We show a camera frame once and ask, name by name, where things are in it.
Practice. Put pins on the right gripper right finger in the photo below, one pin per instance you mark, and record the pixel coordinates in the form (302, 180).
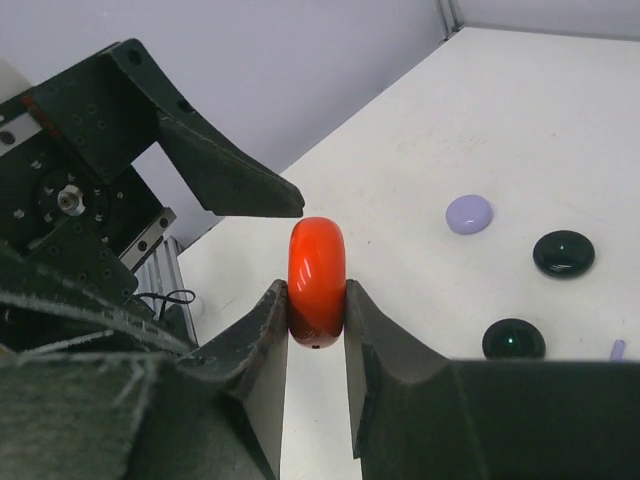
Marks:
(416, 414)

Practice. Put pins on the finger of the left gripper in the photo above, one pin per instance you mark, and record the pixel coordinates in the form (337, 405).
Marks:
(225, 180)

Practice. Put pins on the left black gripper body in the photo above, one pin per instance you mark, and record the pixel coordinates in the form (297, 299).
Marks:
(94, 234)

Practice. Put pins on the black charging case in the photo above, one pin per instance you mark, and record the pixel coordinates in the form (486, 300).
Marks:
(563, 254)
(513, 338)

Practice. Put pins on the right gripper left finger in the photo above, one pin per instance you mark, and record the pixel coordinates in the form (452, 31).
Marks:
(214, 414)

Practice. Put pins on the left aluminium frame post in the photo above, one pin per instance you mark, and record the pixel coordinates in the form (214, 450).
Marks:
(451, 17)

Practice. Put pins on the purple charging case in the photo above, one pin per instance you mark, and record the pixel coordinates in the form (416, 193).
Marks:
(468, 214)

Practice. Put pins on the aluminium mounting rail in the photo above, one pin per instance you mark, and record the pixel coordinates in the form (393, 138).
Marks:
(161, 287)

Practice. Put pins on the orange charging case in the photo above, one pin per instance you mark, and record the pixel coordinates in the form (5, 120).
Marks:
(316, 284)

